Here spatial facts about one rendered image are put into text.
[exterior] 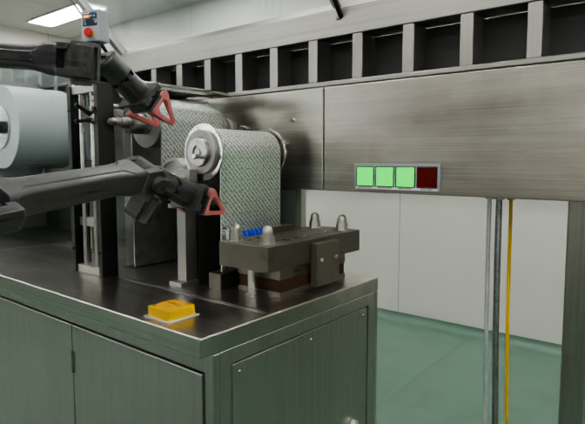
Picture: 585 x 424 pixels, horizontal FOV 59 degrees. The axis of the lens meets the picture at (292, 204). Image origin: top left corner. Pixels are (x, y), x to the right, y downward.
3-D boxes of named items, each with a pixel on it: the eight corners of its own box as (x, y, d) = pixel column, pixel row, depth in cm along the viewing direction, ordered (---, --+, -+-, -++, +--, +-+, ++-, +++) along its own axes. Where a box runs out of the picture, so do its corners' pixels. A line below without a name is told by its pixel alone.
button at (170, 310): (147, 316, 110) (147, 305, 109) (174, 308, 115) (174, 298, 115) (168, 322, 105) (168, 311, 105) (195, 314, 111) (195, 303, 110)
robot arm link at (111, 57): (99, 63, 107) (116, 45, 109) (84, 65, 112) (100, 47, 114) (123, 88, 112) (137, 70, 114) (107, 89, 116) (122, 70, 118)
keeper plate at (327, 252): (310, 286, 132) (311, 243, 131) (332, 279, 140) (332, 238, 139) (319, 287, 130) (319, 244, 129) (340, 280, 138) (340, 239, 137)
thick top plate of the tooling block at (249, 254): (218, 265, 128) (218, 240, 128) (314, 244, 160) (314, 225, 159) (267, 273, 118) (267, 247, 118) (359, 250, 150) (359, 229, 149)
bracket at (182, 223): (167, 286, 136) (164, 169, 134) (186, 281, 141) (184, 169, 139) (179, 288, 133) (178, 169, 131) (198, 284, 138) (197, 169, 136)
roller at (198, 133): (185, 173, 139) (184, 130, 138) (252, 171, 159) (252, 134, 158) (215, 174, 132) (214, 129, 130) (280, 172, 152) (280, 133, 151)
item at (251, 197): (220, 241, 134) (219, 169, 133) (279, 232, 152) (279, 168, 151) (221, 241, 134) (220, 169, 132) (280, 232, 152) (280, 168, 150)
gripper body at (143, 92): (150, 108, 114) (126, 84, 109) (123, 111, 120) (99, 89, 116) (164, 87, 117) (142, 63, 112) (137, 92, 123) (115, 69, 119)
